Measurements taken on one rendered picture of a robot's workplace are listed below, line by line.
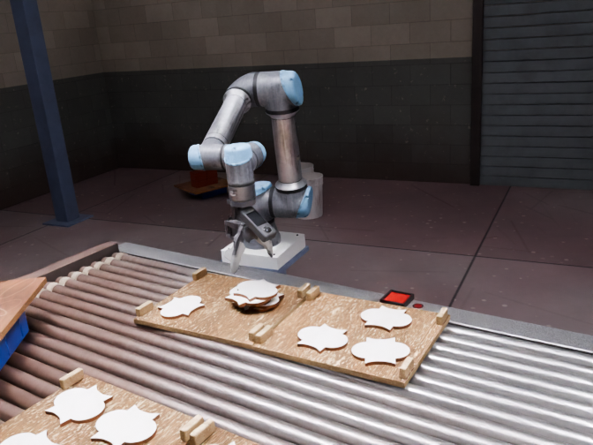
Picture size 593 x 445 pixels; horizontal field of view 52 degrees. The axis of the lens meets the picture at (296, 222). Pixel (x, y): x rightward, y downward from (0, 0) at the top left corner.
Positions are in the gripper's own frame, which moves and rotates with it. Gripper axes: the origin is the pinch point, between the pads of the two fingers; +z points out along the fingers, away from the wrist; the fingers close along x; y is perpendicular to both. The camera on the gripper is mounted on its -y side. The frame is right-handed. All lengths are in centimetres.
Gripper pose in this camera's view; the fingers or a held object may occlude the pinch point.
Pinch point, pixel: (254, 267)
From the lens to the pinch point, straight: 175.5
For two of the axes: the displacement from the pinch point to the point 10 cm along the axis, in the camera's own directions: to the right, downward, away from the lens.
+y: -7.1, -1.8, 6.8
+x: -7.0, 2.8, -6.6
